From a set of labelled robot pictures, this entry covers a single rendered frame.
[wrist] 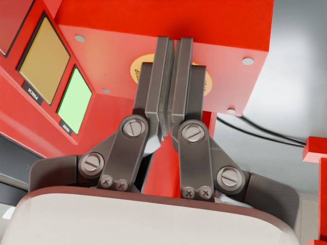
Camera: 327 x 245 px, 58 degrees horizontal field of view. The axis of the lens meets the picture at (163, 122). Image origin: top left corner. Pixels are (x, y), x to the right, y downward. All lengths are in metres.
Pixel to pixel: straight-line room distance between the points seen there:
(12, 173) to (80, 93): 0.20
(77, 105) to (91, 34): 0.07
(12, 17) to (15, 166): 0.28
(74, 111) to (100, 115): 0.35
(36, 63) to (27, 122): 0.24
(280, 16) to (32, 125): 1.07
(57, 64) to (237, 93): 0.15
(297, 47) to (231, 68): 1.23
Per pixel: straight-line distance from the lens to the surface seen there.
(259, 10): 0.24
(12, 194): 0.56
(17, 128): 0.44
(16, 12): 0.20
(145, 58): 0.24
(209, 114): 1.55
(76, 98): 0.28
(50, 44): 0.23
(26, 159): 0.46
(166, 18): 0.23
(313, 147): 2.29
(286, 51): 1.48
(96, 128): 0.61
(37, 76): 0.22
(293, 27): 1.36
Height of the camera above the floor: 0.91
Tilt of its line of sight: 22 degrees down
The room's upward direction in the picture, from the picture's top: 167 degrees counter-clockwise
